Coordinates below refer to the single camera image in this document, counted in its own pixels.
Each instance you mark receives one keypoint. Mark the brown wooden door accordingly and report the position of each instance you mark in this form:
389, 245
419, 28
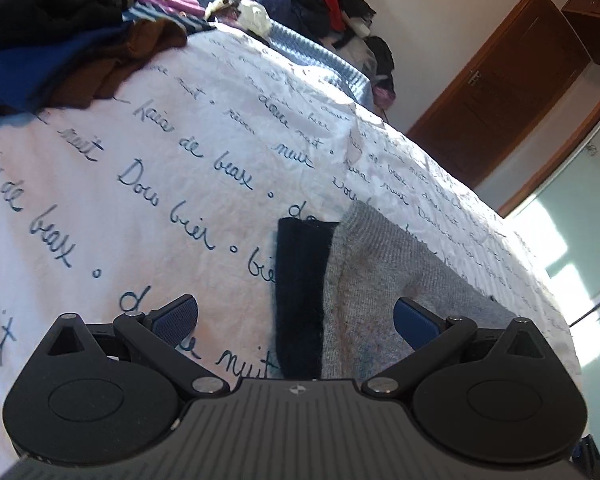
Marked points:
505, 95

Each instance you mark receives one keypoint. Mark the blue white striped cloth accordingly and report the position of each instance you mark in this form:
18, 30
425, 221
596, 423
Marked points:
180, 20

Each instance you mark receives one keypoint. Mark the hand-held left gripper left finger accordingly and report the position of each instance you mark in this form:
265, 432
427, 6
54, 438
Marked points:
180, 317

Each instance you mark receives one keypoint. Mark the grey navy sequin sweater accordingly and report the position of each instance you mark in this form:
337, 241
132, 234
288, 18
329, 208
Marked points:
360, 280

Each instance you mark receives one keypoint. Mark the black folded garment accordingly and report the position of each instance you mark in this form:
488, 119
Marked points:
40, 15

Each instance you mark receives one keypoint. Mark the navy puffer jacket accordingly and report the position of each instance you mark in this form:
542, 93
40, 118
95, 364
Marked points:
290, 0

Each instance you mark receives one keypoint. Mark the light blue knitted blanket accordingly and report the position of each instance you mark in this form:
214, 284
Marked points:
325, 60

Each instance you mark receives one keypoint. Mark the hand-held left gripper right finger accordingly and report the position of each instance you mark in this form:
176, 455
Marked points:
415, 322

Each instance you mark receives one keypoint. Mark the black jacket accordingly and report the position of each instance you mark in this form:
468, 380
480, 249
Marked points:
382, 60

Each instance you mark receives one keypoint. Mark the cream crumpled cloth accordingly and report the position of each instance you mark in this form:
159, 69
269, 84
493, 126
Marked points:
250, 15

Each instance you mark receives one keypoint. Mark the brown garment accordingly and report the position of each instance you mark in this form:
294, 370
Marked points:
105, 70

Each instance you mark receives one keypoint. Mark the heap of assorted clothes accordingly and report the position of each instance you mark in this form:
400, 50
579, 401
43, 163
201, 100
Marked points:
357, 10

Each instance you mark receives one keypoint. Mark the royal blue garment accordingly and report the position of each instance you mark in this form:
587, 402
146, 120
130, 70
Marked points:
10, 75

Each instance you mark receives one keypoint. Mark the white script-print bed cover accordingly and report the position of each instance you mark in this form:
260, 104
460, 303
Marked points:
130, 135

